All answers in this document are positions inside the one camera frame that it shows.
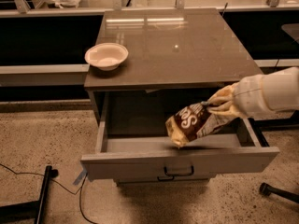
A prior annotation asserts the black drawer handle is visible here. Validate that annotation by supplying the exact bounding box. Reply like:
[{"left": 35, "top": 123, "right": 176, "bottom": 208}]
[{"left": 164, "top": 165, "right": 194, "bottom": 177}]

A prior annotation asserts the white paper bowl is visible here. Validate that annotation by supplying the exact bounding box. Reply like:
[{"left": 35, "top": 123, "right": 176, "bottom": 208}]
[{"left": 85, "top": 43, "right": 129, "bottom": 71}]

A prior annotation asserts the grey drawer cabinet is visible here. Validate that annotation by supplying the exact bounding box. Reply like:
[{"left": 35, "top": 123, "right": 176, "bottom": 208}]
[{"left": 83, "top": 7, "right": 267, "bottom": 187}]

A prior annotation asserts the blue tape strip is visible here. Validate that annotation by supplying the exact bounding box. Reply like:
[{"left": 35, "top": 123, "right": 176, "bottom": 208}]
[{"left": 73, "top": 169, "right": 87, "bottom": 186}]

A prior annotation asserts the black floor cable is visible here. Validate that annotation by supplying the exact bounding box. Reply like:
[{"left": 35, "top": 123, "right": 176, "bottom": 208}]
[{"left": 0, "top": 162, "right": 97, "bottom": 224}]

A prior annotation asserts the yellow-white gripper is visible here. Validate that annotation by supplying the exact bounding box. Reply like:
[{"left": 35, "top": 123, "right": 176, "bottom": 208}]
[{"left": 201, "top": 83, "right": 246, "bottom": 119}]

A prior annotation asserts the black stand leg left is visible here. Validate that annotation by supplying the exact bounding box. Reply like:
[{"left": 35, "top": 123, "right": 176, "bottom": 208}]
[{"left": 0, "top": 165, "right": 58, "bottom": 224}]

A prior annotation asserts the lower drawer handle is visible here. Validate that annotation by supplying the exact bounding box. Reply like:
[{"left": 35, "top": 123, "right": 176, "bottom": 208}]
[{"left": 157, "top": 176, "right": 175, "bottom": 182}]

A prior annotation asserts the black stand leg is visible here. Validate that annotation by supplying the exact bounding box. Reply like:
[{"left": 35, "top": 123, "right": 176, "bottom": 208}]
[
  {"left": 259, "top": 183, "right": 299, "bottom": 203},
  {"left": 0, "top": 165, "right": 58, "bottom": 224}
]

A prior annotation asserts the brown chip bag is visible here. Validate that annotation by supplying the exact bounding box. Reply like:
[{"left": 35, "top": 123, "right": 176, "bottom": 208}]
[{"left": 165, "top": 103, "right": 234, "bottom": 147}]

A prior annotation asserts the open grey top drawer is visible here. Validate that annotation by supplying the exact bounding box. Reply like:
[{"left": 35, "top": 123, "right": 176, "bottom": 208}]
[{"left": 81, "top": 91, "right": 279, "bottom": 184}]

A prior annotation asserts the metal railing frame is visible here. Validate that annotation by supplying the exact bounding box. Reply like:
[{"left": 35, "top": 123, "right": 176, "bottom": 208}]
[{"left": 0, "top": 0, "right": 299, "bottom": 19}]

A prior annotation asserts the black stand leg right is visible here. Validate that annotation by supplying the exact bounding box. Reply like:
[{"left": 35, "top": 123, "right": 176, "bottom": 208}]
[{"left": 259, "top": 183, "right": 299, "bottom": 203}]

